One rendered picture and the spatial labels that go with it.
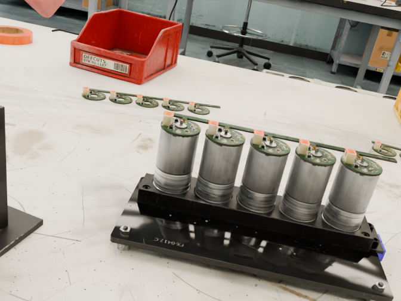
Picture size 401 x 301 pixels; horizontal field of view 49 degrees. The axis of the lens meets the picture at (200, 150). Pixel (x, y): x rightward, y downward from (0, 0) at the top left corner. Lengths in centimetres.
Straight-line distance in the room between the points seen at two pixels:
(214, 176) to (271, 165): 3
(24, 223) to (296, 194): 16
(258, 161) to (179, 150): 5
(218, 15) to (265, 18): 48
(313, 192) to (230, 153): 6
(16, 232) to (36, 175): 7
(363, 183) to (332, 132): 24
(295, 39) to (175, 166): 443
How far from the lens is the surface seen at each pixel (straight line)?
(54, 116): 42
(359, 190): 28
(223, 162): 26
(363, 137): 52
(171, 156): 27
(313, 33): 468
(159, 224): 27
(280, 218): 28
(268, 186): 27
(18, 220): 28
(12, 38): 64
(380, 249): 30
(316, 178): 27
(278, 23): 465
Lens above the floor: 92
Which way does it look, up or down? 26 degrees down
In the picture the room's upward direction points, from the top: 11 degrees clockwise
